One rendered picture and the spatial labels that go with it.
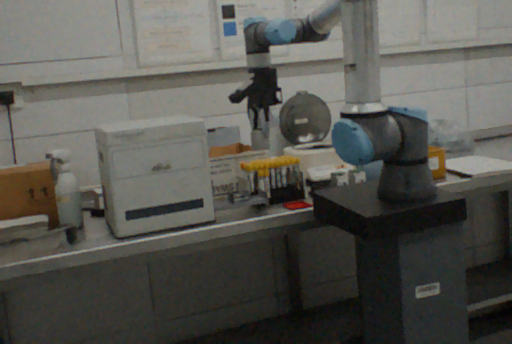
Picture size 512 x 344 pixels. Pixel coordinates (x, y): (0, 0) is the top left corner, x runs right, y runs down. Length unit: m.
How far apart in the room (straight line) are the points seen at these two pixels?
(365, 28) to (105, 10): 1.15
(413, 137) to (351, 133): 0.18
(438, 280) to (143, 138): 0.85
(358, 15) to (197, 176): 0.64
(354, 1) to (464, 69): 1.58
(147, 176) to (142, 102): 0.68
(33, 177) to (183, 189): 0.51
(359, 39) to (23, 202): 1.14
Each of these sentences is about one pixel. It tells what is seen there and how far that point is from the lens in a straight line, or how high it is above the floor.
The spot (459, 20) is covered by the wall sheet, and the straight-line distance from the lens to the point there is 2.90.
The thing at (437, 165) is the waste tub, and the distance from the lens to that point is 2.08.
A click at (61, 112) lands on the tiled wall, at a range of 2.24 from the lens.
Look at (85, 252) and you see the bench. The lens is 1.61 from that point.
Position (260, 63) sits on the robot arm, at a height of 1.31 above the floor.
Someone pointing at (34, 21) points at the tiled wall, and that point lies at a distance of 2.25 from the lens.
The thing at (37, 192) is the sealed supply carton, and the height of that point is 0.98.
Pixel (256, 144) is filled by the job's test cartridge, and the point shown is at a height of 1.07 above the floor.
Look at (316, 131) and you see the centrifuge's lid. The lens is 2.42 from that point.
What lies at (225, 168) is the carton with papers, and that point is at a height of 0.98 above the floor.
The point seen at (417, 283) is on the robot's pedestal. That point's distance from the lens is 1.54.
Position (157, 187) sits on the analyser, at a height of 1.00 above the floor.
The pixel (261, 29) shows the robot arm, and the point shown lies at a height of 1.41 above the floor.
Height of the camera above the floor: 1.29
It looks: 8 degrees down
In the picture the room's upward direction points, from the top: 5 degrees counter-clockwise
